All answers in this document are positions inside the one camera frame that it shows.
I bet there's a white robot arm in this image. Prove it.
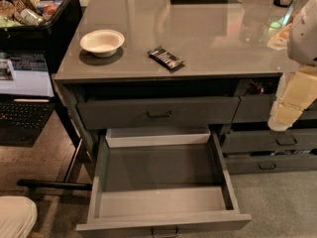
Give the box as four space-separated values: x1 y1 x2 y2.
267 0 317 132

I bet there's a grey top left drawer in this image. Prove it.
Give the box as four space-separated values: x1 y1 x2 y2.
77 96 240 130

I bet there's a grey bottom right drawer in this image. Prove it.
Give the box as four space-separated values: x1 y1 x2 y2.
226 155 317 175

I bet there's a white bottom drawer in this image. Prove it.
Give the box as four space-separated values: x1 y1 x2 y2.
105 126 211 148

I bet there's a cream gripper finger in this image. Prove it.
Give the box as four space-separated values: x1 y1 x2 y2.
267 102 302 132
276 65 317 110

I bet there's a black metal stand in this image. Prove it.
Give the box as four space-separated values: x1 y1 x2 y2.
17 92 93 191

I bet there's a beige cushion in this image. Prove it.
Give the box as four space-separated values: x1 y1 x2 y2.
0 196 38 238

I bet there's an open grey middle drawer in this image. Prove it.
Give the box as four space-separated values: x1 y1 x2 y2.
76 134 251 238

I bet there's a black laptop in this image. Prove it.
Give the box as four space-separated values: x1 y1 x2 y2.
0 52 54 147

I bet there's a grey middle right drawer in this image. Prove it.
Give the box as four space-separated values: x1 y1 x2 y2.
222 129 317 153

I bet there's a black bin of snacks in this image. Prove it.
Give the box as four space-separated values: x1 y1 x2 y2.
0 0 82 72

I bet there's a clear jar of snacks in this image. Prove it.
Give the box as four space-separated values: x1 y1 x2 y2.
267 0 309 51

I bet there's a black rxbar chocolate wrapper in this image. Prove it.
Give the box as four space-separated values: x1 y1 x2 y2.
148 46 183 71

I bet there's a white paper bowl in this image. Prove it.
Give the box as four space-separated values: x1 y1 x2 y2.
80 30 125 58

